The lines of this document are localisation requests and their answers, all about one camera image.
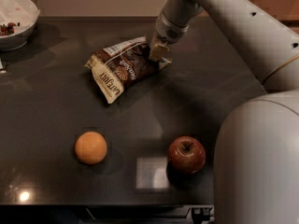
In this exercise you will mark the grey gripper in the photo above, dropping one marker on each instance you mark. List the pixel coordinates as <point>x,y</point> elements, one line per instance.
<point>165,32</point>

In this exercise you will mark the brown chip bag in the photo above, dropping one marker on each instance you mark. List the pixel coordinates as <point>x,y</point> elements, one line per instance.
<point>119,67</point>

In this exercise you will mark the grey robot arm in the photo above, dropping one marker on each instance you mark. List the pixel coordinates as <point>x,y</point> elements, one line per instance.
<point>256,153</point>

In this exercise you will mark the red apple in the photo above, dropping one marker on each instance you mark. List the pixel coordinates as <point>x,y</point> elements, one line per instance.
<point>187,155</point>

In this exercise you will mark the orange fruit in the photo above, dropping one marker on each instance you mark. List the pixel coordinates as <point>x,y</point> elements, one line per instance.
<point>91,148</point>

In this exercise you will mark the white bowl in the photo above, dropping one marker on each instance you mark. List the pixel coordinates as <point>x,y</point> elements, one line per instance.
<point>24,14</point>

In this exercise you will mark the dark snack in bowl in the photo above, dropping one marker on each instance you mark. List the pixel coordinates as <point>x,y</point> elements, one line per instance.
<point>8,29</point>

